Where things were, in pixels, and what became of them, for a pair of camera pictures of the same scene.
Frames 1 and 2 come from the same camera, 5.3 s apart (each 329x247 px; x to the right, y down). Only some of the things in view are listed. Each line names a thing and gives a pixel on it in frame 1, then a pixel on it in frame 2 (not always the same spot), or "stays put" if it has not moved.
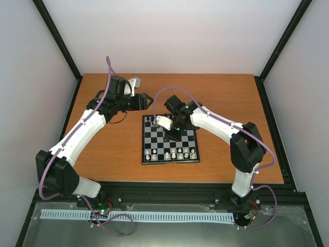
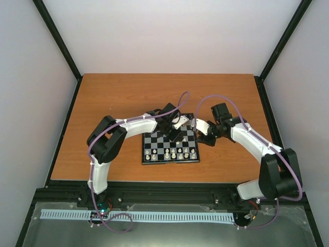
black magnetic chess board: (156, 150) stays put
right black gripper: (169, 136) to (209, 142)
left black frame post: (68, 57) stays put
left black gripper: (141, 104) to (175, 138)
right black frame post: (304, 5) stays put
